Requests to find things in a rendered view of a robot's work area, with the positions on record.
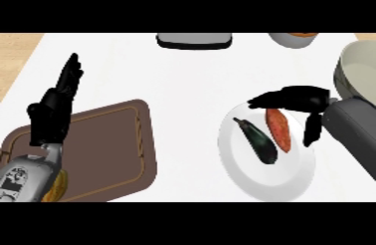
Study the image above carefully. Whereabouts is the yellow banana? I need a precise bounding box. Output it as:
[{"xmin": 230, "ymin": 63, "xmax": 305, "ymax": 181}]
[{"xmin": 40, "ymin": 168, "xmax": 69, "ymax": 203}]

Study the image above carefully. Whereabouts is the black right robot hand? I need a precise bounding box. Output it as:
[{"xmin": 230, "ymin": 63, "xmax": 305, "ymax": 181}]
[{"xmin": 246, "ymin": 85, "xmax": 332, "ymax": 148}]

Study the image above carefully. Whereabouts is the dark eggplant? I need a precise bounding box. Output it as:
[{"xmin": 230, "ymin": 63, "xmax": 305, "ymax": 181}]
[{"xmin": 232, "ymin": 117, "xmax": 279, "ymax": 165}]

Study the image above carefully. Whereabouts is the white plate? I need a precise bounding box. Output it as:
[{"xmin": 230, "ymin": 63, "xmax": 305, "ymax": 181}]
[{"xmin": 217, "ymin": 101, "xmax": 317, "ymax": 202}]

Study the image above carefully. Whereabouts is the grey and black appliance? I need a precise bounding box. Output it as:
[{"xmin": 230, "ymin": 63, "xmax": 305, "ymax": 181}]
[{"xmin": 156, "ymin": 32, "xmax": 233, "ymax": 51}]

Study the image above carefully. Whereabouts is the orange sweet potato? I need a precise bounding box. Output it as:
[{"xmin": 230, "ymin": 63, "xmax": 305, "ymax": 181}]
[{"xmin": 264, "ymin": 108, "xmax": 294, "ymax": 153}]

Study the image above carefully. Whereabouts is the grey bowl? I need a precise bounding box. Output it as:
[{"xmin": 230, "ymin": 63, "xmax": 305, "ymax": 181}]
[{"xmin": 333, "ymin": 40, "xmax": 376, "ymax": 108}]

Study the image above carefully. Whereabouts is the brown cutting board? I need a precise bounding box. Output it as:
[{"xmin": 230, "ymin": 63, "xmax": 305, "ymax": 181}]
[{"xmin": 0, "ymin": 99, "xmax": 159, "ymax": 203}]

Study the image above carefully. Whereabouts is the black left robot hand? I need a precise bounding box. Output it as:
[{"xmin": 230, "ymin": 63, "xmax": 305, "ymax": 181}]
[{"xmin": 27, "ymin": 52, "xmax": 86, "ymax": 147}]

